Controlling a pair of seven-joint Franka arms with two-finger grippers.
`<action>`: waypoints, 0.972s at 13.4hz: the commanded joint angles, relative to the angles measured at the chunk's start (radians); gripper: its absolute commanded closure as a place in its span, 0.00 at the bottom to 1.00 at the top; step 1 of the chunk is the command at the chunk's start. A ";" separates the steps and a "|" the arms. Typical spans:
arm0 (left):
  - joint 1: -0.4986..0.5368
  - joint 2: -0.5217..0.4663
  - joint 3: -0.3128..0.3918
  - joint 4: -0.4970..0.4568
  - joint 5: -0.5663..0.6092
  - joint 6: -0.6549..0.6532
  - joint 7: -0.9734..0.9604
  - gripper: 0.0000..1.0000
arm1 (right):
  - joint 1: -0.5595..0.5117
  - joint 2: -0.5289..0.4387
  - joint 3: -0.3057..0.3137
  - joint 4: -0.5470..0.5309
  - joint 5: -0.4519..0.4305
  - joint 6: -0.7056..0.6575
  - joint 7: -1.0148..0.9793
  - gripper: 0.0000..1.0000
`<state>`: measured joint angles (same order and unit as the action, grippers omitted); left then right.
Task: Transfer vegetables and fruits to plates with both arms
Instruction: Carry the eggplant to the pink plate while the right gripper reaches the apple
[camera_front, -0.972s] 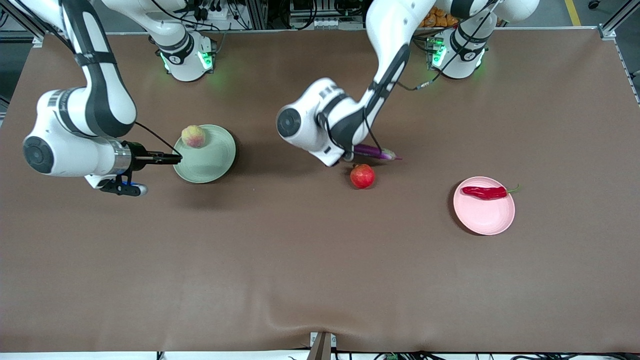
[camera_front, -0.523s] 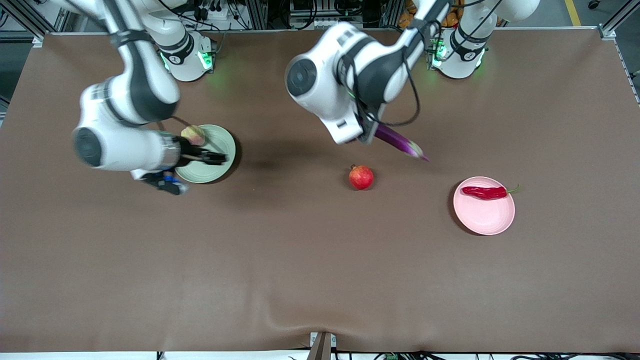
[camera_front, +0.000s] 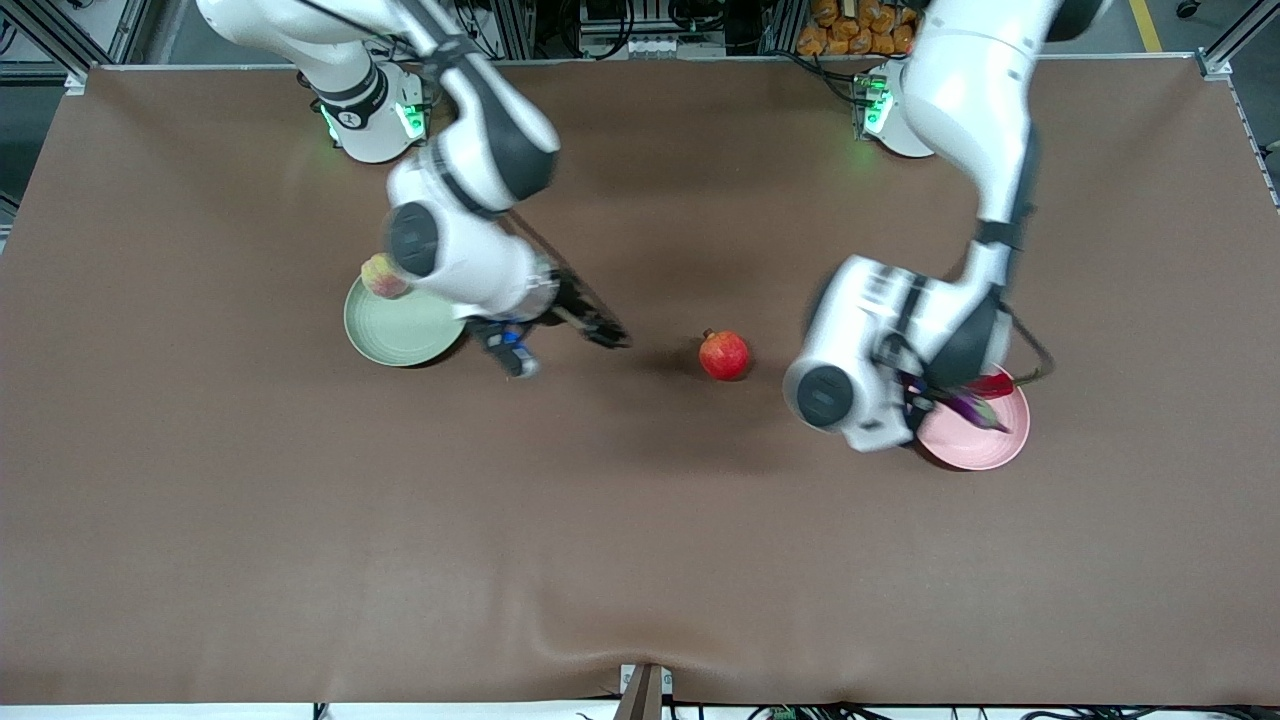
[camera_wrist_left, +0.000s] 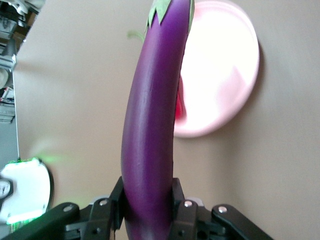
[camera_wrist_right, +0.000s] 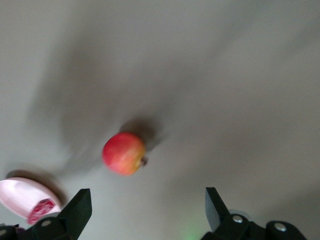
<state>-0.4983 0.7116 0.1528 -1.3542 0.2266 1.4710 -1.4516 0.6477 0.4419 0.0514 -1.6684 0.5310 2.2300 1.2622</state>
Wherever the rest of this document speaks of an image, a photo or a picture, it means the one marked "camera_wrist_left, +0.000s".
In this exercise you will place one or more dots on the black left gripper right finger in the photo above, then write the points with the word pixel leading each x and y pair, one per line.
pixel 187 220

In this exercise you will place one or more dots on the purple eggplant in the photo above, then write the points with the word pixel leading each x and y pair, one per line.
pixel 152 112

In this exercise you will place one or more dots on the brown table mat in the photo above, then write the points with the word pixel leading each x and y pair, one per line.
pixel 75 100

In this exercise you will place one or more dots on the pink round plate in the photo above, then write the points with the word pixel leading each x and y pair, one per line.
pixel 220 75

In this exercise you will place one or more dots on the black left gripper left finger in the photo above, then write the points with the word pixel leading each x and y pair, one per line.
pixel 100 217

